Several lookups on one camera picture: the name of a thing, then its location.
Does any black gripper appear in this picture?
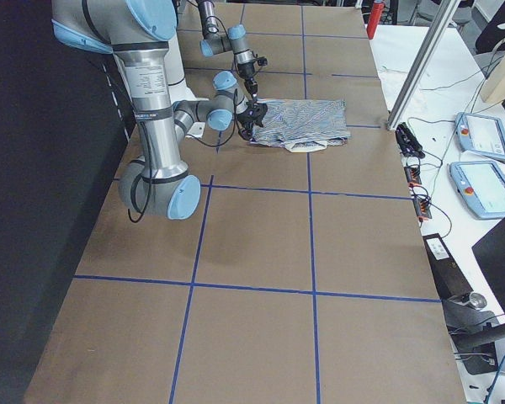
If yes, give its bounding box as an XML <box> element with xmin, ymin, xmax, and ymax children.
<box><xmin>237</xmin><ymin>61</ymin><xmax>258</xmax><ymax>101</ymax></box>
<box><xmin>237</xmin><ymin>103</ymin><xmax>268</xmax><ymax>140</ymax></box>

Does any striped polo shirt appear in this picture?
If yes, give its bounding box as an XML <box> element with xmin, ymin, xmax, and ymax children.
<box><xmin>250</xmin><ymin>99</ymin><xmax>351</xmax><ymax>152</ymax></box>

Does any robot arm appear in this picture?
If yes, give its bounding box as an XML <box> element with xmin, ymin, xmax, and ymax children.
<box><xmin>196</xmin><ymin>1</ymin><xmax>262</xmax><ymax>103</ymax></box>
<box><xmin>52</xmin><ymin>1</ymin><xmax>268</xmax><ymax>222</ymax></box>

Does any black monitor arm base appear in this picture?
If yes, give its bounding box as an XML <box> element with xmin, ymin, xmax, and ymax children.
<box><xmin>442</xmin><ymin>292</ymin><xmax>505</xmax><ymax>375</ymax></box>

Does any red bottle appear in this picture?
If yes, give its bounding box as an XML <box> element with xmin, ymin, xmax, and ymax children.
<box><xmin>366</xmin><ymin>0</ymin><xmax>385</xmax><ymax>40</ymax></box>

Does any brown paper table cover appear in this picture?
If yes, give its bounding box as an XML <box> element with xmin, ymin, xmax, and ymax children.
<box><xmin>24</xmin><ymin>4</ymin><xmax>465</xmax><ymax>403</ymax></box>

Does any orange black connector block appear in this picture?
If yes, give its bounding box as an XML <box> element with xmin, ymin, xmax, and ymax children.
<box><xmin>404</xmin><ymin>165</ymin><xmax>422</xmax><ymax>188</ymax></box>

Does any white long side table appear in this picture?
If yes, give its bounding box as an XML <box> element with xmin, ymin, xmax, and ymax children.
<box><xmin>364</xmin><ymin>23</ymin><xmax>505</xmax><ymax>404</ymax></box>

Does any far teach pendant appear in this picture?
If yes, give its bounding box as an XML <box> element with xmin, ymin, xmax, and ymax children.
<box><xmin>454</xmin><ymin>112</ymin><xmax>505</xmax><ymax>162</ymax></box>

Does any teach pendant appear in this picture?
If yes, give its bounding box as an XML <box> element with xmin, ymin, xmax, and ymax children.
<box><xmin>454</xmin><ymin>112</ymin><xmax>505</xmax><ymax>162</ymax></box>
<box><xmin>449</xmin><ymin>160</ymin><xmax>505</xmax><ymax>220</ymax></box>

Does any near teach pendant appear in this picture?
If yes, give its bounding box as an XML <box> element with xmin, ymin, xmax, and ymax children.
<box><xmin>449</xmin><ymin>160</ymin><xmax>505</xmax><ymax>220</ymax></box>

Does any black power strip box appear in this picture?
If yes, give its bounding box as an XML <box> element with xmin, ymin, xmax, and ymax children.
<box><xmin>423</xmin><ymin>233</ymin><xmax>473</xmax><ymax>300</ymax></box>

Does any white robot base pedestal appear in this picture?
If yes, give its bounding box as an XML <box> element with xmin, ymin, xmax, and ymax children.
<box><xmin>113</xmin><ymin>24</ymin><xmax>205</xmax><ymax>140</ymax></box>

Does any aluminium frame post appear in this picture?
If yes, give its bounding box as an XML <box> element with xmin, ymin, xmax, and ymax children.
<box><xmin>386</xmin><ymin>0</ymin><xmax>460</xmax><ymax>130</ymax></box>

